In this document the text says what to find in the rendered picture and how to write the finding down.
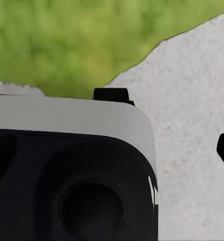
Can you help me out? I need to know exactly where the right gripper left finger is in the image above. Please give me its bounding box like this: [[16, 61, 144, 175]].
[[0, 134, 18, 180]]

